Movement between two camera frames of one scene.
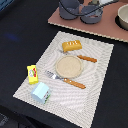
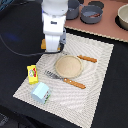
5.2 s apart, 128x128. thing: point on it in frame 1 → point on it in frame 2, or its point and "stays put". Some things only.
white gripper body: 100,2 → 54,31
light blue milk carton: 41,92 stays put
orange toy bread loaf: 71,45 → 43,45
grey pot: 69,9 stays put
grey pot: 89,15 stays put
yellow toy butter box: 32,74 stays put
